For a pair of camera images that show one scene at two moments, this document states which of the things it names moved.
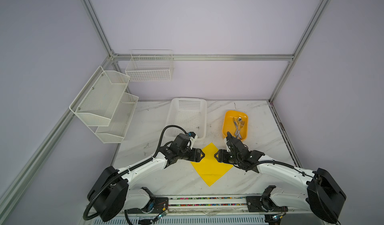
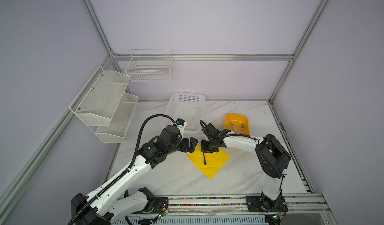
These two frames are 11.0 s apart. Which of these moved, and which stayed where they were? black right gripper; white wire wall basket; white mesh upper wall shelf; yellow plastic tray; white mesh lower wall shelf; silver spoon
Moved: black right gripper; silver spoon
Stayed: white wire wall basket; white mesh lower wall shelf; white mesh upper wall shelf; yellow plastic tray
